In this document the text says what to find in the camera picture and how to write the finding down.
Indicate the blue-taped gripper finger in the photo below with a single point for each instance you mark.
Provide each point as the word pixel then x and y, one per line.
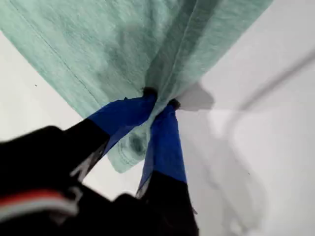
pixel 123 115
pixel 165 152

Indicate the pale green T-shirt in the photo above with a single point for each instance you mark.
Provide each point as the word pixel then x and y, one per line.
pixel 98 49

